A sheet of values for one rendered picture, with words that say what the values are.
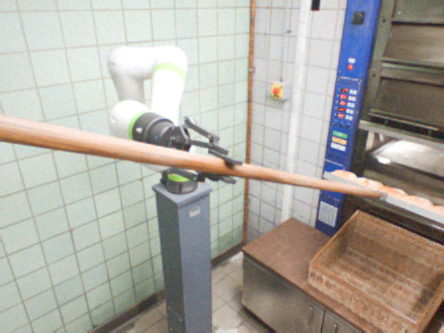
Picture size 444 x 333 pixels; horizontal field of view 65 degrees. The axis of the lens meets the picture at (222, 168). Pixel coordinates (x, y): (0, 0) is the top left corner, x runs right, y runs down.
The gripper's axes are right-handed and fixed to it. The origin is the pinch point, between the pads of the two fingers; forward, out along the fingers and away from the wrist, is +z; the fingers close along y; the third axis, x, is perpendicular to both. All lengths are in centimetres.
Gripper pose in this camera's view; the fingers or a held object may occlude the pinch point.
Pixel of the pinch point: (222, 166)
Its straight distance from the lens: 67.1
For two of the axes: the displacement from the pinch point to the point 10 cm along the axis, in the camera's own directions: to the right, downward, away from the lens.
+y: -3.2, 9.4, 1.4
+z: 6.8, 3.4, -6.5
